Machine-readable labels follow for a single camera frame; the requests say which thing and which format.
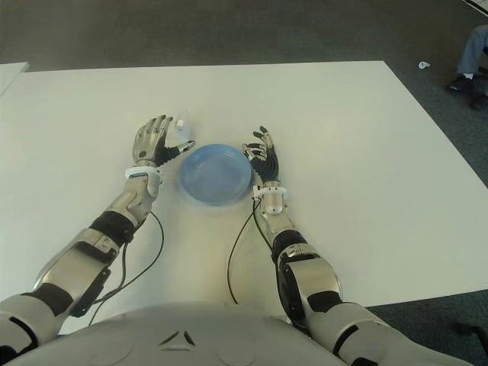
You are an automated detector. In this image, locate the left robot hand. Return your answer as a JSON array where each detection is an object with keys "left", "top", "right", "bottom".
[{"left": 132, "top": 114, "right": 196, "bottom": 169}]

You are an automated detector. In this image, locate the blue plate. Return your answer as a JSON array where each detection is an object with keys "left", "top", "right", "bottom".
[{"left": 179, "top": 143, "right": 253, "bottom": 207}]

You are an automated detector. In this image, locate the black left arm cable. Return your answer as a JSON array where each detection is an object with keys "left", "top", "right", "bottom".
[{"left": 87, "top": 211, "right": 165, "bottom": 327}]

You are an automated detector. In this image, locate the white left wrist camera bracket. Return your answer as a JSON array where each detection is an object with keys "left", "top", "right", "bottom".
[{"left": 124, "top": 165, "right": 163, "bottom": 199}]

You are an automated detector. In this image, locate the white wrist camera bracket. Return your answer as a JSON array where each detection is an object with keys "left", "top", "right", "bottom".
[
  {"left": 251, "top": 183, "right": 290, "bottom": 201},
  {"left": 124, "top": 165, "right": 163, "bottom": 199}
]

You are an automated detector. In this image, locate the black chair base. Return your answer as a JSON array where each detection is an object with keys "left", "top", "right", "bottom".
[{"left": 455, "top": 322, "right": 488, "bottom": 342}]

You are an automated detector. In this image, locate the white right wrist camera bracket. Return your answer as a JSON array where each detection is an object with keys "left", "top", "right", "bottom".
[{"left": 251, "top": 183, "right": 290, "bottom": 201}]

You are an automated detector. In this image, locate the white side table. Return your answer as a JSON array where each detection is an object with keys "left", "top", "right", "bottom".
[{"left": 0, "top": 61, "right": 31, "bottom": 98}]

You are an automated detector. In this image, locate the grey robot torso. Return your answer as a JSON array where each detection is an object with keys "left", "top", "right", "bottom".
[{"left": 22, "top": 300, "right": 340, "bottom": 366}]

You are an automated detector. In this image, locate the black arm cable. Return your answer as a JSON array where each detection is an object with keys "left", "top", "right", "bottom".
[
  {"left": 87, "top": 211, "right": 165, "bottom": 327},
  {"left": 227, "top": 197, "right": 275, "bottom": 306}
]

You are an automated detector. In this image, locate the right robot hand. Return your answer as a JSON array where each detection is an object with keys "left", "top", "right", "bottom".
[{"left": 242, "top": 124, "right": 281, "bottom": 184}]

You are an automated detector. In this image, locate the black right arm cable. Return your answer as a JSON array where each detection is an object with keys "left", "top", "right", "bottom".
[{"left": 227, "top": 197, "right": 275, "bottom": 306}]

